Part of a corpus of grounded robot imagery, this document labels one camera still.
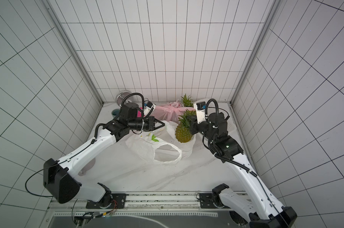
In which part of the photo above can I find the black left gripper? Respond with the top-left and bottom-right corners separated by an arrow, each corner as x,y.
129,116 -> 165,132

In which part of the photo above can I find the pink plastic bag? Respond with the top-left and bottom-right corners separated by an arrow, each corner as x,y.
151,101 -> 195,123

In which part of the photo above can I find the white plastic bag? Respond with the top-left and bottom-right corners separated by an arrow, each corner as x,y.
125,121 -> 196,165

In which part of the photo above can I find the yellow green pineapple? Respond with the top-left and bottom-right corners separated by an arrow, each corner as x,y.
175,110 -> 196,143

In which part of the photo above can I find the orange yellow pineapple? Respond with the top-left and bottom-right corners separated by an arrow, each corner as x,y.
181,94 -> 194,107

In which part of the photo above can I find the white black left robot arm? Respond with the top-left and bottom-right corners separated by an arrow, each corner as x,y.
43,103 -> 165,208

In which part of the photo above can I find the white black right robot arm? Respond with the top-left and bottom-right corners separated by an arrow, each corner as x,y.
188,113 -> 297,228

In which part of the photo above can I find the white plastic perforated basket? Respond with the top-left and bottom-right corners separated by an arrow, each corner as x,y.
193,98 -> 237,133

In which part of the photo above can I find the pink silver cup stand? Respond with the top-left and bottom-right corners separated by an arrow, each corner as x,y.
116,91 -> 149,118

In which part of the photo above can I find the teal green cup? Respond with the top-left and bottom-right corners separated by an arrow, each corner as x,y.
112,109 -> 120,119

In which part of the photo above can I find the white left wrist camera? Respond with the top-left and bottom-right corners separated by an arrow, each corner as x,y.
144,101 -> 156,118

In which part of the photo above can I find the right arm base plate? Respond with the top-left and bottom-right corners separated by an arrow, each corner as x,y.
195,193 -> 229,209

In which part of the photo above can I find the aluminium mounting rail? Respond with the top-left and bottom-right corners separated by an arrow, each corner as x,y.
48,190 -> 275,213

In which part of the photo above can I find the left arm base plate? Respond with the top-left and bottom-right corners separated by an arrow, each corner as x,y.
86,193 -> 127,210

